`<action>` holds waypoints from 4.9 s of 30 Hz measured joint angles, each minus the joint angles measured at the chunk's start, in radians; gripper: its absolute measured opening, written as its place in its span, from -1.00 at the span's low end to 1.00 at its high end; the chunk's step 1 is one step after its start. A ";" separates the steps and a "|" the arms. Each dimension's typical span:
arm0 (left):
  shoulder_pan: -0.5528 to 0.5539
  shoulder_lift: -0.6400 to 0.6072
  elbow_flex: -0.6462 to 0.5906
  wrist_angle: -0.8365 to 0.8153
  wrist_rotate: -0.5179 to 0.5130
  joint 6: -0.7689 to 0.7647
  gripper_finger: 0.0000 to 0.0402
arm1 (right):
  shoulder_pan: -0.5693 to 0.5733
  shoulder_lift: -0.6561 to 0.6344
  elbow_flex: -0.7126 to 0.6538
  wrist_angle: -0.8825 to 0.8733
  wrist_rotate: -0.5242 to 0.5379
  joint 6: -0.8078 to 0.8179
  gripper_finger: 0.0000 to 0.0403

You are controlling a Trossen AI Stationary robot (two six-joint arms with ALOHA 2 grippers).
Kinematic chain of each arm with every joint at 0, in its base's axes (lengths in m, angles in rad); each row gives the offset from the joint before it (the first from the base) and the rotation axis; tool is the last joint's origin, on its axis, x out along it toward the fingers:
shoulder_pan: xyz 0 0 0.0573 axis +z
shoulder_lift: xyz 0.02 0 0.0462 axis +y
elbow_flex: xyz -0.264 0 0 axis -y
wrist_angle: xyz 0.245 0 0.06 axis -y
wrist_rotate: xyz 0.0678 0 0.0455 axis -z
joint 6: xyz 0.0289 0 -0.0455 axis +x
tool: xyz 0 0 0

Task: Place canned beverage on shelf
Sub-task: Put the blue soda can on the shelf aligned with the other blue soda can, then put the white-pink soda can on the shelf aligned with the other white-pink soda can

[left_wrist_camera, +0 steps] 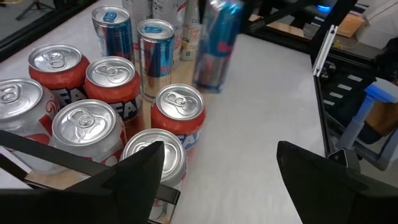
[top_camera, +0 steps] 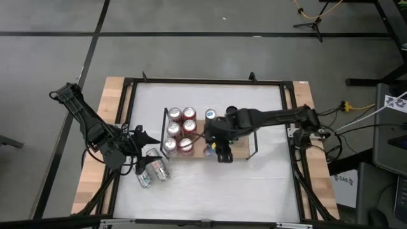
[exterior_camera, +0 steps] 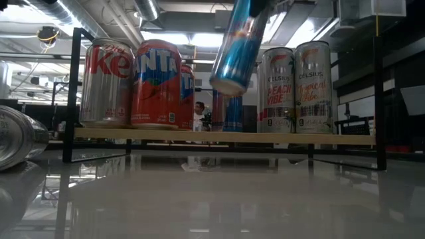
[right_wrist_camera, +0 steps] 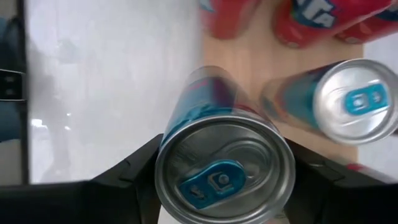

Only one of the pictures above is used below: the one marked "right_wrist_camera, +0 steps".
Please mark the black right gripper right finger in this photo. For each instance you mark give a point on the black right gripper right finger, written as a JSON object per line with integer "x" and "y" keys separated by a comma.
{"x": 348, "y": 202}

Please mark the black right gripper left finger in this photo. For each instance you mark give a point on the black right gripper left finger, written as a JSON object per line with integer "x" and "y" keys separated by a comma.
{"x": 77, "y": 202}

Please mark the blue silver Red Bull can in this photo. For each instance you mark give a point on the blue silver Red Bull can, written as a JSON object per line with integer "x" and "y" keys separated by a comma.
{"x": 351, "y": 102}
{"x": 224, "y": 146}

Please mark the wooden board tray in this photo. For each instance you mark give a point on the wooden board tray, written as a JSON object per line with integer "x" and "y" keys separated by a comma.
{"x": 248, "y": 56}

